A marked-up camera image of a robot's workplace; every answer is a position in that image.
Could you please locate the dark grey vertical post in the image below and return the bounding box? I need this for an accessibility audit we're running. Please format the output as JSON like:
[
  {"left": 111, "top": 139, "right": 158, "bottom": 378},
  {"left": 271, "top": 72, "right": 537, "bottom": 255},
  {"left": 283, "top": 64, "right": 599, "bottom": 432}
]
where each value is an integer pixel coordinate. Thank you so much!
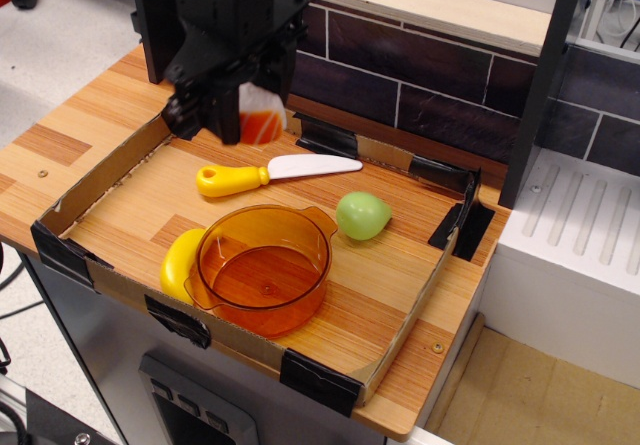
[{"left": 499, "top": 0, "right": 584, "bottom": 209}]

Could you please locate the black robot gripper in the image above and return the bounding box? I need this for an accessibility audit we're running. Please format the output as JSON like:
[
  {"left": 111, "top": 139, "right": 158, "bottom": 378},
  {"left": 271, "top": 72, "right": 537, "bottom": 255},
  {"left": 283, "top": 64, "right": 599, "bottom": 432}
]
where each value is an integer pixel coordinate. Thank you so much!
[{"left": 161, "top": 0, "right": 310, "bottom": 145}]

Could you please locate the yellow handled toy knife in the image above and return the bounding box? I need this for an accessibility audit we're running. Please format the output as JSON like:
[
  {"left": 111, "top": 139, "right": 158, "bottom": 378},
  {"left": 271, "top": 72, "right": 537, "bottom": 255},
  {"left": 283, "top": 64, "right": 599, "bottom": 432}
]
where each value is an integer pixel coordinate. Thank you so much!
[{"left": 196, "top": 154, "right": 363, "bottom": 198}]

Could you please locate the orange transparent plastic pot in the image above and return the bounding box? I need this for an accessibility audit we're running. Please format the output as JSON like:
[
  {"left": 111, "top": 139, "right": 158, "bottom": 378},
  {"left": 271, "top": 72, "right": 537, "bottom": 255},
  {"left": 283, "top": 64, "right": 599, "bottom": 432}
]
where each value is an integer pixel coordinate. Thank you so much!
[{"left": 184, "top": 205, "right": 337, "bottom": 338}]

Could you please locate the cardboard fence with black tape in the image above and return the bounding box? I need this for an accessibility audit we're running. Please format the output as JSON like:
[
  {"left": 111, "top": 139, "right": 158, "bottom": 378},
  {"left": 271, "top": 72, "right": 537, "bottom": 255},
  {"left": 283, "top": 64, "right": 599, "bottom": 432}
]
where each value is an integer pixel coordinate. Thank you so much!
[{"left": 32, "top": 121, "right": 509, "bottom": 414}]

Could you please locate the wooden shelf ledge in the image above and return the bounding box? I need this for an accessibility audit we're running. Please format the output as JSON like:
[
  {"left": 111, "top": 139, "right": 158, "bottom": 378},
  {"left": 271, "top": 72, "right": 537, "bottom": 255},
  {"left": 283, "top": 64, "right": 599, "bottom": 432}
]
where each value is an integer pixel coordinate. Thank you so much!
[{"left": 321, "top": 0, "right": 550, "bottom": 57}]

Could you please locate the toy oven control panel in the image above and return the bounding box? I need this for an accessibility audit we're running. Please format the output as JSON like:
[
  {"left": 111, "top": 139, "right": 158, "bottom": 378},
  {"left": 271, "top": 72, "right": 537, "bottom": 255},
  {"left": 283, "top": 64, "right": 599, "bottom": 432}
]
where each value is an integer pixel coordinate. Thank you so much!
[{"left": 139, "top": 354, "right": 260, "bottom": 444}]

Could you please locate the yellow toy banana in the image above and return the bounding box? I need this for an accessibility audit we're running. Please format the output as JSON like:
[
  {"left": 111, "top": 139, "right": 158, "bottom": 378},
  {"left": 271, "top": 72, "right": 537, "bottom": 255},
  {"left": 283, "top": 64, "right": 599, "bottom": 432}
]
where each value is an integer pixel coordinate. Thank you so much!
[{"left": 160, "top": 228, "right": 206, "bottom": 305}]

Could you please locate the white toy sink drainer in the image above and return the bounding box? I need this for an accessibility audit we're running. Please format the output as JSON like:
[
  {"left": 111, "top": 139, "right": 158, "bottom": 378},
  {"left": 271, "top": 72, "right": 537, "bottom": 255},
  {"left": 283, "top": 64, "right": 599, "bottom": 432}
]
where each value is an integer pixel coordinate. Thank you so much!
[{"left": 480, "top": 149, "right": 639, "bottom": 387}]

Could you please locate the green toy pear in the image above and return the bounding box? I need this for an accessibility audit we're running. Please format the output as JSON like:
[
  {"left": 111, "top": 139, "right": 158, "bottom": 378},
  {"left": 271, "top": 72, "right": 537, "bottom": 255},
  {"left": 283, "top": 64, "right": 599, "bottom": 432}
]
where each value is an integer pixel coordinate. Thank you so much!
[{"left": 336, "top": 191, "right": 392, "bottom": 241}]

